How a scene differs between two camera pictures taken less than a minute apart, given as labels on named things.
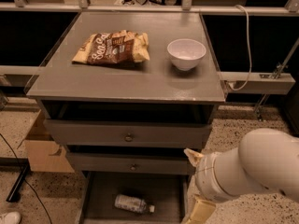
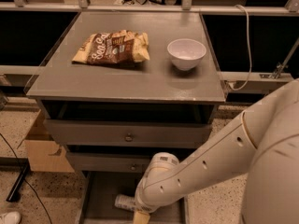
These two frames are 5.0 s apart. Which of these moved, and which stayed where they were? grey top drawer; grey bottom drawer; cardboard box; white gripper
Moved: white gripper
Stayed: grey bottom drawer; cardboard box; grey top drawer
